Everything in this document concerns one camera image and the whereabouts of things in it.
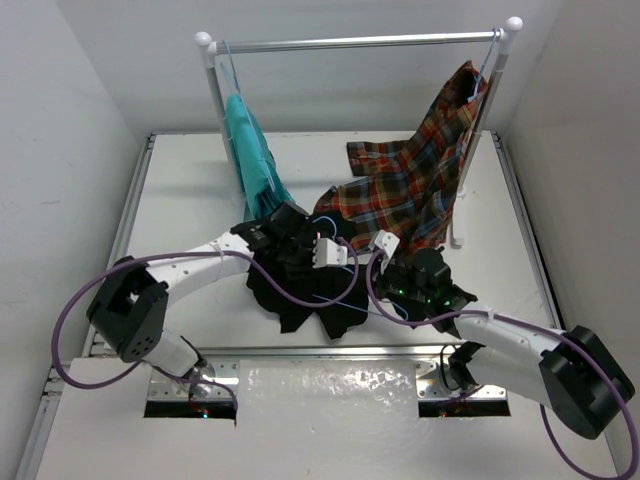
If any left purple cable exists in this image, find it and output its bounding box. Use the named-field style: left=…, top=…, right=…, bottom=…
left=50, top=236, right=360, bottom=416

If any black shirt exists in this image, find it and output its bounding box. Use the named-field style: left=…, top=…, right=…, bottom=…
left=232, top=202, right=370, bottom=340

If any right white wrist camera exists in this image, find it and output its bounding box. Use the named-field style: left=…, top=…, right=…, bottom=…
left=369, top=230, right=400, bottom=273

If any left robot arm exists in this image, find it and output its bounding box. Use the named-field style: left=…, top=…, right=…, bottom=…
left=86, top=201, right=309, bottom=392

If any teal shirt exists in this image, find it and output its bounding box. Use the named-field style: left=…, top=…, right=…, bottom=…
left=226, top=94, right=293, bottom=219

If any blue wire hanger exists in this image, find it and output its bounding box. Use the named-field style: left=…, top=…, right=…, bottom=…
left=312, top=215, right=409, bottom=321

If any blue hanger holding plaid shirt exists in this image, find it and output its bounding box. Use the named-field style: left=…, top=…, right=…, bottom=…
left=467, top=27, right=499, bottom=102

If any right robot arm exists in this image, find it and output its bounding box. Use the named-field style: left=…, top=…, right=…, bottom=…
left=366, top=249, right=635, bottom=440

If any plaid flannel shirt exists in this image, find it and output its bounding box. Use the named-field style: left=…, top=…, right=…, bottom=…
left=314, top=61, right=488, bottom=258

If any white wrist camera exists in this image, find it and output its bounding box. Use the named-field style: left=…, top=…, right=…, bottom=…
left=369, top=230, right=400, bottom=273
left=312, top=237, right=348, bottom=269

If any blue hanger holding teal shirt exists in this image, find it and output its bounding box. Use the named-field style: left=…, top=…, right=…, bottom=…
left=220, top=50, right=277, bottom=192

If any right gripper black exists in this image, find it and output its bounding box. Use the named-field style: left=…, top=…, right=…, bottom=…
left=347, top=253, right=431, bottom=303

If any white metal clothes rack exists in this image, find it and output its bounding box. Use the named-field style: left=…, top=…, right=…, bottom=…
left=194, top=16, right=524, bottom=249

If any aluminium rail frame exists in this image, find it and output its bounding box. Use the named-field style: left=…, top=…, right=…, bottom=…
left=14, top=131, right=559, bottom=479

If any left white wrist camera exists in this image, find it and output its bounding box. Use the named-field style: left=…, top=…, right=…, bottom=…
left=312, top=237, right=348, bottom=269

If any white foam front panel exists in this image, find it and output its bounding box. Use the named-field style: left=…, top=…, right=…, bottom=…
left=38, top=360, right=615, bottom=479

